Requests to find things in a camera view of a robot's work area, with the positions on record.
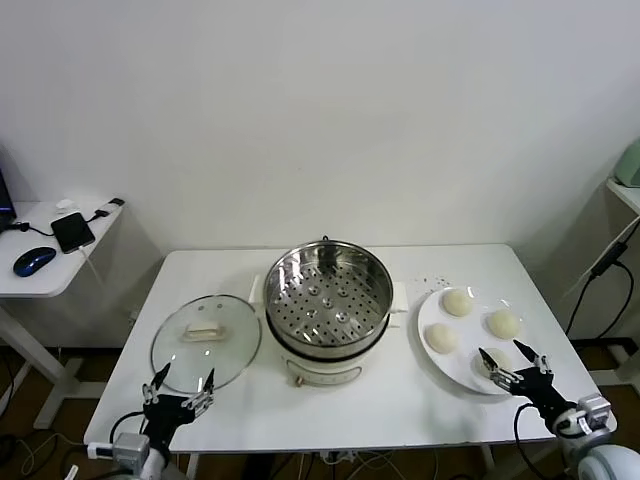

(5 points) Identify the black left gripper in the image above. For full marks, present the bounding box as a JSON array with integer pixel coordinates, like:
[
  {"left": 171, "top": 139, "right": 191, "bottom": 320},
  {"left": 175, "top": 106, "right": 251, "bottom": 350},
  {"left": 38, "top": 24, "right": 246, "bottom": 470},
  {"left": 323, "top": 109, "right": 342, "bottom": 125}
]
[{"left": 141, "top": 363, "right": 217, "bottom": 444}]

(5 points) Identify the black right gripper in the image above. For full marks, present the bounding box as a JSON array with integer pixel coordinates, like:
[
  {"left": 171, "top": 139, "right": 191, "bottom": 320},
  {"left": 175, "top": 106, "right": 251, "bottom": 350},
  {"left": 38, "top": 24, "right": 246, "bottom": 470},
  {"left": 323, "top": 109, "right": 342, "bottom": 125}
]
[{"left": 478, "top": 339, "right": 579, "bottom": 434}]

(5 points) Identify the white steamed baozi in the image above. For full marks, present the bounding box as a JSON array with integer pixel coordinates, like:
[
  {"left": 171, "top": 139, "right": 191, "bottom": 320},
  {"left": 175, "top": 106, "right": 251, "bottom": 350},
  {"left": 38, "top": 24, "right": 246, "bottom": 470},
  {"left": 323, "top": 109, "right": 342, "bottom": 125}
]
[
  {"left": 486, "top": 309, "right": 524, "bottom": 339},
  {"left": 472, "top": 347, "right": 514, "bottom": 379},
  {"left": 441, "top": 289, "right": 475, "bottom": 318},
  {"left": 424, "top": 323, "right": 460, "bottom": 354}
]

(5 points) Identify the glass lid with cream handle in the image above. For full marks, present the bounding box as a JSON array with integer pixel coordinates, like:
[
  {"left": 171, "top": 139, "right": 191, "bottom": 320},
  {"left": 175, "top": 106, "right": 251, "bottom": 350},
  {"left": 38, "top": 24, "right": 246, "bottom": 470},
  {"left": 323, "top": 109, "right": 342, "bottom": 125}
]
[{"left": 150, "top": 293, "right": 263, "bottom": 395}]

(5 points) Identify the stainless steel steamer basket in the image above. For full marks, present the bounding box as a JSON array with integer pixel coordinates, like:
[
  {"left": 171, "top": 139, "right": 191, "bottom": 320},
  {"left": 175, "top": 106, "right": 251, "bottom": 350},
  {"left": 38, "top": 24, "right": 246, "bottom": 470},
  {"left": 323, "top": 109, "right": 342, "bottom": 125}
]
[{"left": 263, "top": 241, "right": 395, "bottom": 359}]

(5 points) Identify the white round plate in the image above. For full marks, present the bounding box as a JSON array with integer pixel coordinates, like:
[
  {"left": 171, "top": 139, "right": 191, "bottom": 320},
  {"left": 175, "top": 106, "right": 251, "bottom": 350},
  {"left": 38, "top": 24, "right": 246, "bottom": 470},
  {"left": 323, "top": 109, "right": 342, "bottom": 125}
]
[{"left": 417, "top": 285, "right": 542, "bottom": 396}]

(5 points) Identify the black power adapter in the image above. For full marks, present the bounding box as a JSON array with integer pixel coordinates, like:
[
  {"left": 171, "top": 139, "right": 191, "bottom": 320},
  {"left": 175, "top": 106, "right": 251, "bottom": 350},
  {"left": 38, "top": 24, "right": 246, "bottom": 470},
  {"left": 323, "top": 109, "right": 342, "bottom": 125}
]
[{"left": 589, "top": 241, "right": 627, "bottom": 279}]

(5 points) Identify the white electric cooker base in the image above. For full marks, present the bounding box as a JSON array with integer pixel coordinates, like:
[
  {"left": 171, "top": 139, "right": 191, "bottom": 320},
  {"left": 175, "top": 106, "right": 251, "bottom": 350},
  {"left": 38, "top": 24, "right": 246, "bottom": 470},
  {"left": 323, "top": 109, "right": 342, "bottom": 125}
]
[{"left": 248, "top": 273, "right": 409, "bottom": 389}]

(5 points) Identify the white side table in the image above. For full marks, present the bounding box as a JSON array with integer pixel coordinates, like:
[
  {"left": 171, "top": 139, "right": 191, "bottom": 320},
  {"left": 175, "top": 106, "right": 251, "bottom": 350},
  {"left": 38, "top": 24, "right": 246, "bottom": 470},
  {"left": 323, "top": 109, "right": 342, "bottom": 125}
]
[
  {"left": 0, "top": 199, "right": 132, "bottom": 431},
  {"left": 604, "top": 177, "right": 640, "bottom": 221}
]

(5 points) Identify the black smartphone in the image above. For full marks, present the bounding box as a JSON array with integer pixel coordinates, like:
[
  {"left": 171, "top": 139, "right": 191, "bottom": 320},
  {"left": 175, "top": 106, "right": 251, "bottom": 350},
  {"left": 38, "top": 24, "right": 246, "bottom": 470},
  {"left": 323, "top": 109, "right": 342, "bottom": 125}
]
[{"left": 49, "top": 211, "right": 96, "bottom": 255}]

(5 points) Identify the blue computer mouse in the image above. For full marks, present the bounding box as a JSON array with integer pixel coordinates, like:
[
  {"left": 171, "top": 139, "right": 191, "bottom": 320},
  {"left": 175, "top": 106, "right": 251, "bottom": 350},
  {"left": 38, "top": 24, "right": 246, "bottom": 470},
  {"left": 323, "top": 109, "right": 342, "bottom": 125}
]
[{"left": 12, "top": 246, "right": 57, "bottom": 278}]

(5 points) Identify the pale green appliance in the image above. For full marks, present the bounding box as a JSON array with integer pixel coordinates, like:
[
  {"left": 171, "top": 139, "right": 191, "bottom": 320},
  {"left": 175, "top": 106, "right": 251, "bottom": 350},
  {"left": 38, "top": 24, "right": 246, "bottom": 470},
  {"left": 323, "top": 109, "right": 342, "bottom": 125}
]
[{"left": 612, "top": 138, "right": 640, "bottom": 189}]

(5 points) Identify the black laptop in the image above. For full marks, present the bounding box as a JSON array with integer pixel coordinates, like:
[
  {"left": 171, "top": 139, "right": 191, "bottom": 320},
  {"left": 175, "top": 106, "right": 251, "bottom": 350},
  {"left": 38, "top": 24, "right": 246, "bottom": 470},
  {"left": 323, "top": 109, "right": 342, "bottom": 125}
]
[{"left": 0, "top": 142, "right": 19, "bottom": 234}]

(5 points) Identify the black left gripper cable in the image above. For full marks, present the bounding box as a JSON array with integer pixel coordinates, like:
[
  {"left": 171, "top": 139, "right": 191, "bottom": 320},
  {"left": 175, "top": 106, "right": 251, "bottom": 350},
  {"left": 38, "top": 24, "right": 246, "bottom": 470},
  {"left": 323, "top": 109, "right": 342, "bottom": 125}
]
[{"left": 109, "top": 410, "right": 146, "bottom": 444}]

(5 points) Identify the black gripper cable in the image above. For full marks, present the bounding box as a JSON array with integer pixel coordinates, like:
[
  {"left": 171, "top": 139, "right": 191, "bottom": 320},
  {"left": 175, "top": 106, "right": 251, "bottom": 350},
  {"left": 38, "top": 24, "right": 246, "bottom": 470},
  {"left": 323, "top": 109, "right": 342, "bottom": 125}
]
[
  {"left": 513, "top": 402, "right": 539, "bottom": 461},
  {"left": 109, "top": 410, "right": 146, "bottom": 444}
]

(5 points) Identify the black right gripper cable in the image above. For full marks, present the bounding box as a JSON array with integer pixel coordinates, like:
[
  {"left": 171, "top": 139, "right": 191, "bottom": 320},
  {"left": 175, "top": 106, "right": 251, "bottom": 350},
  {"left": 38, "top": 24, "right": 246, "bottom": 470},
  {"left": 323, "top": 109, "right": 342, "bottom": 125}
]
[{"left": 513, "top": 402, "right": 539, "bottom": 461}]

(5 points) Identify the black power cable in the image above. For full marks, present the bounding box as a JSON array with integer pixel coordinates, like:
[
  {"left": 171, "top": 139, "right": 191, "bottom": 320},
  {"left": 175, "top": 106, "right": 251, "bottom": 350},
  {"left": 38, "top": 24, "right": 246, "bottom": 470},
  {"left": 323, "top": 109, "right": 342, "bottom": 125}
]
[{"left": 564, "top": 259, "right": 635, "bottom": 342}]

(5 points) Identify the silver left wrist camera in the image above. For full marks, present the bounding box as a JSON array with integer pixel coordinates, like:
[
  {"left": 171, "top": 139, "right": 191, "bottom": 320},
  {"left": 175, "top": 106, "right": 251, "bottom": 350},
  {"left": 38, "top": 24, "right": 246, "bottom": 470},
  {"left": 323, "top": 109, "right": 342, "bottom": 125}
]
[{"left": 87, "top": 432, "right": 151, "bottom": 464}]

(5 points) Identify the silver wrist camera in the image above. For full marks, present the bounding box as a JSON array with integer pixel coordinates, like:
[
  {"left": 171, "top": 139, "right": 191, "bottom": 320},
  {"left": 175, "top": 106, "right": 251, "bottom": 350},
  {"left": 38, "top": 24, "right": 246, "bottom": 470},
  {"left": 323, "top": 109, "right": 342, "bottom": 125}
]
[
  {"left": 574, "top": 393, "right": 615, "bottom": 432},
  {"left": 87, "top": 432, "right": 151, "bottom": 464}
]

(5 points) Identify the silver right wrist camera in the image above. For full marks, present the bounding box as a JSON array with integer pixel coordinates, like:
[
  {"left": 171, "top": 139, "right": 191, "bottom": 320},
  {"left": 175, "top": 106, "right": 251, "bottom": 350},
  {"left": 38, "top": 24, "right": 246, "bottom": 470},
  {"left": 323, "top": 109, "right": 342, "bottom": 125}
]
[{"left": 574, "top": 393, "right": 615, "bottom": 432}]

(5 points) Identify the white charging cable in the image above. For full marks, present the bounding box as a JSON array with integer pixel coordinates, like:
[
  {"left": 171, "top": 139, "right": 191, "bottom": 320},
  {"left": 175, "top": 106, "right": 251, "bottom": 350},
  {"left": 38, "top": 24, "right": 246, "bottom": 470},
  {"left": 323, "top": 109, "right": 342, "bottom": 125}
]
[{"left": 74, "top": 243, "right": 110, "bottom": 296}]

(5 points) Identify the long white cable strip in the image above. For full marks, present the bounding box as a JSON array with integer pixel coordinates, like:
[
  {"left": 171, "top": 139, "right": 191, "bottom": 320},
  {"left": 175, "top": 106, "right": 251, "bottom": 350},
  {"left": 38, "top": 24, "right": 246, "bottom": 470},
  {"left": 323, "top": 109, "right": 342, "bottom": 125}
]
[{"left": 562, "top": 213, "right": 640, "bottom": 300}]

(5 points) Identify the black laptop cable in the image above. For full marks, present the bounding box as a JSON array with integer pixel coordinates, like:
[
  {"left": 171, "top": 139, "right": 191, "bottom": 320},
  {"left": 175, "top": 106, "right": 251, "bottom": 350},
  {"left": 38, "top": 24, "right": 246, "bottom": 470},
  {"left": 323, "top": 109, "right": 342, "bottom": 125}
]
[{"left": 0, "top": 219, "right": 57, "bottom": 239}]

